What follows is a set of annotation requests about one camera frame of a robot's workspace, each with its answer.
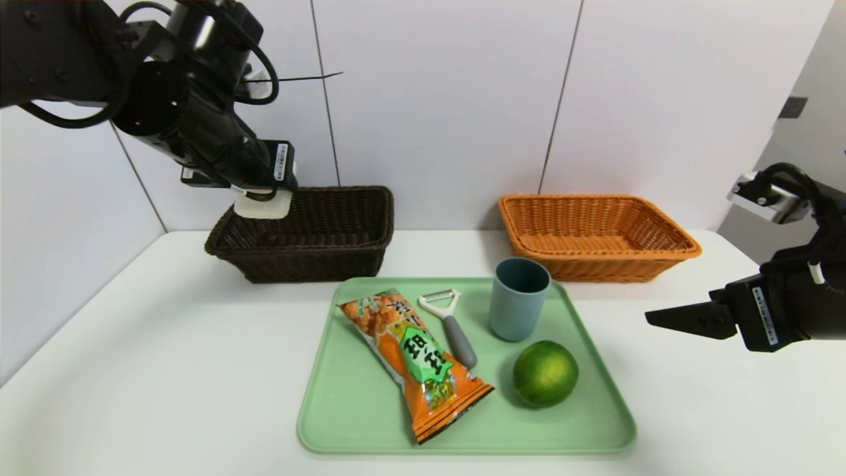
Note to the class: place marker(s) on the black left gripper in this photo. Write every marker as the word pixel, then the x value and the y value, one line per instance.
pixel 280 162

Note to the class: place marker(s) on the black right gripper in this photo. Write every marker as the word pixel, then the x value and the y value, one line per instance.
pixel 759 317

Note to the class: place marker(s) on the white soap bar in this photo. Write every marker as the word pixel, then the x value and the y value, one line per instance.
pixel 264 208

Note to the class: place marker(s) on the blue-grey plastic cup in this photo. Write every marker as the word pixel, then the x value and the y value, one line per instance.
pixel 517 314

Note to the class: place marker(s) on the orange snack bag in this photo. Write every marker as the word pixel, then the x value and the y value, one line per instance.
pixel 423 370

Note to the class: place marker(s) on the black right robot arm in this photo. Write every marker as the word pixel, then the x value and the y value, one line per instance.
pixel 829 297

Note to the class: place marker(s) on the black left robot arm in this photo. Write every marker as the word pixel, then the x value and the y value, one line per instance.
pixel 53 53

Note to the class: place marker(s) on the dark brown wicker basket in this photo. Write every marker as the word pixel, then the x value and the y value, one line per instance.
pixel 310 264

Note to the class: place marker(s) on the orange wicker basket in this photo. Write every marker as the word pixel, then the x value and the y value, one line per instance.
pixel 595 268

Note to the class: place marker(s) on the thin black zip tie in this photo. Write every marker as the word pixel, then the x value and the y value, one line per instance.
pixel 304 77

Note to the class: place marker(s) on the green lime fruit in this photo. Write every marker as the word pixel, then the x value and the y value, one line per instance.
pixel 545 373

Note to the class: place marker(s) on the light green plastic tray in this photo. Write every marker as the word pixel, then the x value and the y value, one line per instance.
pixel 529 430

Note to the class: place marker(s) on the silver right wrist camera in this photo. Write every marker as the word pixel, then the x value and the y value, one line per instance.
pixel 767 198

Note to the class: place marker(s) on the dark wall fixture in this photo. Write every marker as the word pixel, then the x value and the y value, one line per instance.
pixel 792 107

